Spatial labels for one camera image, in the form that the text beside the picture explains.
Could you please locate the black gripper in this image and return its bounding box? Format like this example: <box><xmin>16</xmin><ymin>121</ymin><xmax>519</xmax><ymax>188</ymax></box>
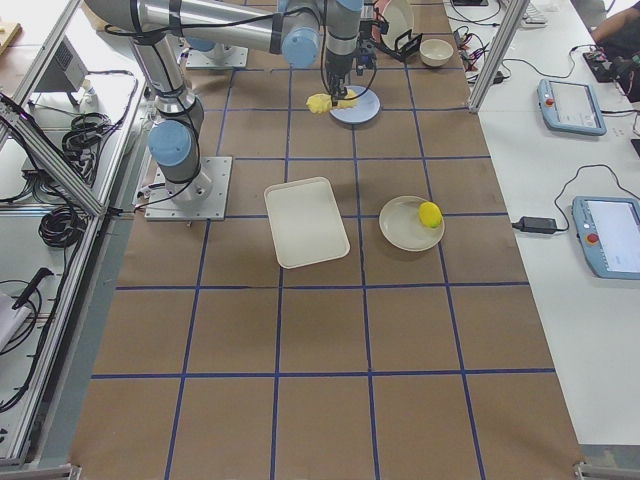
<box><xmin>322</xmin><ymin>49</ymin><xmax>353</xmax><ymax>106</ymax></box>
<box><xmin>355</xmin><ymin>42</ymin><xmax>376</xmax><ymax>75</ymax></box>

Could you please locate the blue plate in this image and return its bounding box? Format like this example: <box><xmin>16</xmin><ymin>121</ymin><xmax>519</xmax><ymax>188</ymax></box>
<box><xmin>330</xmin><ymin>90</ymin><xmax>381</xmax><ymax>125</ymax></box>

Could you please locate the black plate rack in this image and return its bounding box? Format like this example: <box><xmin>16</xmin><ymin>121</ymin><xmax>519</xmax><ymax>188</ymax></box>
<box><xmin>374</xmin><ymin>29</ymin><xmax>423</xmax><ymax>63</ymax></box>

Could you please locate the white plate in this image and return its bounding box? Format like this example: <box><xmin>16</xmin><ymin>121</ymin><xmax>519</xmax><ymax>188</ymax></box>
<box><xmin>382</xmin><ymin>0</ymin><xmax>414</xmax><ymax>40</ymax></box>

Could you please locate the pink plate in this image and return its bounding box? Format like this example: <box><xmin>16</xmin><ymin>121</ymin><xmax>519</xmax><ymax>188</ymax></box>
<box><xmin>375</xmin><ymin>0</ymin><xmax>390</xmax><ymax>15</ymax></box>

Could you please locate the beige bowl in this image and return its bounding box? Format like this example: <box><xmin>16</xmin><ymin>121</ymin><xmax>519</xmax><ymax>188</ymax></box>
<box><xmin>419</xmin><ymin>39</ymin><xmax>454</xmax><ymax>68</ymax></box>

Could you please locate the white rectangular tray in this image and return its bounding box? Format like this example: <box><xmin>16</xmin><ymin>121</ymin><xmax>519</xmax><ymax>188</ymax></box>
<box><xmin>264</xmin><ymin>177</ymin><xmax>350</xmax><ymax>269</ymax></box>

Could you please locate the white oval dish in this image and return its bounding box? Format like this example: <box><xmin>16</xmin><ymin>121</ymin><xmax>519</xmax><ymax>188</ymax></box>
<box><xmin>379</xmin><ymin>196</ymin><xmax>445</xmax><ymax>252</ymax></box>

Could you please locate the yellow lemon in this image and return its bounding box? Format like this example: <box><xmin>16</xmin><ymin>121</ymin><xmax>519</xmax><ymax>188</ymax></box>
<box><xmin>418</xmin><ymin>201</ymin><xmax>443</xmax><ymax>228</ymax></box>

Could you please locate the far teach pendant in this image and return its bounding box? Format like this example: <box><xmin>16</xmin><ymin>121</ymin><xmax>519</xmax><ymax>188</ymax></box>
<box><xmin>537</xmin><ymin>78</ymin><xmax>607</xmax><ymax>136</ymax></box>

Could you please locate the teach pendant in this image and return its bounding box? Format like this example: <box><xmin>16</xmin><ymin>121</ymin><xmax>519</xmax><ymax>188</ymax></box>
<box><xmin>571</xmin><ymin>196</ymin><xmax>639</xmax><ymax>280</ymax></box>
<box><xmin>537</xmin><ymin>78</ymin><xmax>607</xmax><ymax>136</ymax></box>

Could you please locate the black power adapter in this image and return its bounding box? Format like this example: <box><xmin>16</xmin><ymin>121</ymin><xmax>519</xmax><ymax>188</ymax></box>
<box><xmin>519</xmin><ymin>216</ymin><xmax>557</xmax><ymax>234</ymax></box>

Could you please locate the near teach pendant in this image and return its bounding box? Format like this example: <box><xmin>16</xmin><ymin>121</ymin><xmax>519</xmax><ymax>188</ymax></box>
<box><xmin>571</xmin><ymin>196</ymin><xmax>639</xmax><ymax>280</ymax></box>

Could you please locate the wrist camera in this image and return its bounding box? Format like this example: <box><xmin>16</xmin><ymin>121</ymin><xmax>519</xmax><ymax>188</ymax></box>
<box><xmin>363</xmin><ymin>19</ymin><xmax>389</xmax><ymax>40</ymax></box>

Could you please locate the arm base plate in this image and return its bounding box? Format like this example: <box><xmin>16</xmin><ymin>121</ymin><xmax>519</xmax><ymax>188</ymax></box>
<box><xmin>144</xmin><ymin>156</ymin><xmax>233</xmax><ymax>221</ymax></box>
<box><xmin>186</xmin><ymin>44</ymin><xmax>249</xmax><ymax>70</ymax></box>

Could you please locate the aluminium frame post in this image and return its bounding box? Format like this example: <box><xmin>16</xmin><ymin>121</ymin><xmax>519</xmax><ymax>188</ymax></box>
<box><xmin>468</xmin><ymin>0</ymin><xmax>529</xmax><ymax>113</ymax></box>

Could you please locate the black cable bundle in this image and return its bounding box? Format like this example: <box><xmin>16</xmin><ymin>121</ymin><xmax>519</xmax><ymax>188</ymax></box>
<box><xmin>39</xmin><ymin>205</ymin><xmax>86</xmax><ymax>249</ymax></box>

